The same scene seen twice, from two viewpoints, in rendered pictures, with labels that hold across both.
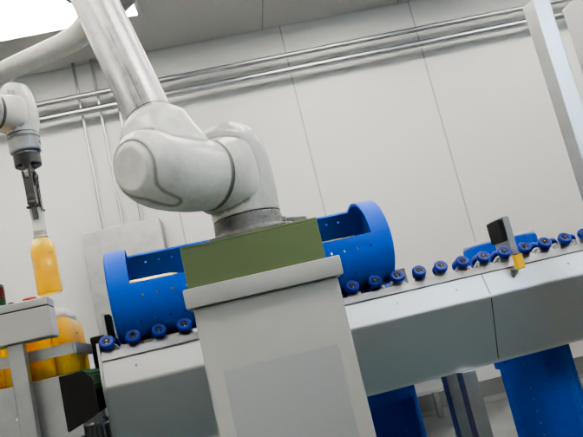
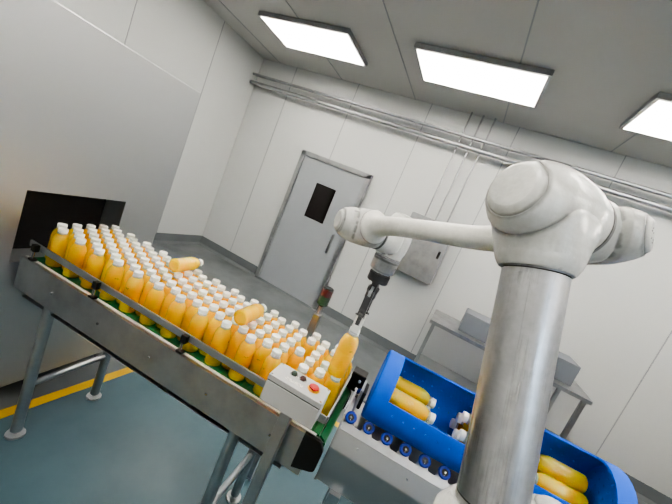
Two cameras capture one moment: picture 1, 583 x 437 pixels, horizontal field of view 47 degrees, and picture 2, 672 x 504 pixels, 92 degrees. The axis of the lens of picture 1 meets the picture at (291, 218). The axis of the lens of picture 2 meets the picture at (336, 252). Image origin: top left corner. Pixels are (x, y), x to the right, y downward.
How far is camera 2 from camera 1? 1.21 m
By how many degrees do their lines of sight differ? 31
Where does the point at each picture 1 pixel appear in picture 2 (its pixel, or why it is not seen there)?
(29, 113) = (401, 248)
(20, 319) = (297, 404)
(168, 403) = (361, 483)
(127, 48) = (529, 420)
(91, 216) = (424, 203)
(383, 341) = not seen: outside the picture
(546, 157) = not seen: outside the picture
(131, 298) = (382, 412)
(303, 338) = not seen: outside the picture
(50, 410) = (289, 446)
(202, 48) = (558, 142)
